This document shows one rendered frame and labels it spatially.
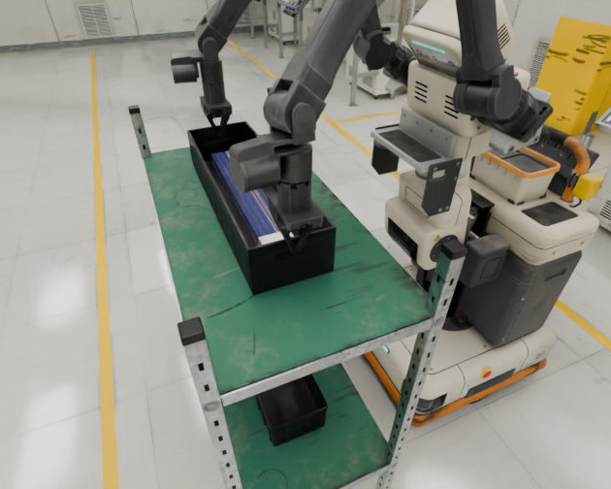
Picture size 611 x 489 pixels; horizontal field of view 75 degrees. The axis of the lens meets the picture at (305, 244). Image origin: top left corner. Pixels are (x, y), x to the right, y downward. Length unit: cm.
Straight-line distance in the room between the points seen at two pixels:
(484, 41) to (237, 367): 70
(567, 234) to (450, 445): 86
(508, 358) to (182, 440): 124
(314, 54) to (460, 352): 125
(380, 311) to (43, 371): 167
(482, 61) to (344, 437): 100
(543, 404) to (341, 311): 135
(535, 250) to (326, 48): 94
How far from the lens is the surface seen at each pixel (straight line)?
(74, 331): 223
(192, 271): 85
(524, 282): 143
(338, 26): 63
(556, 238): 136
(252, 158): 59
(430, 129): 113
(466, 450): 175
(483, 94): 88
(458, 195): 123
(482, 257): 129
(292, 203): 65
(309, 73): 60
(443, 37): 102
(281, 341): 70
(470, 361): 161
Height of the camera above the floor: 150
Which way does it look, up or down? 38 degrees down
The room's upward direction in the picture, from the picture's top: straight up
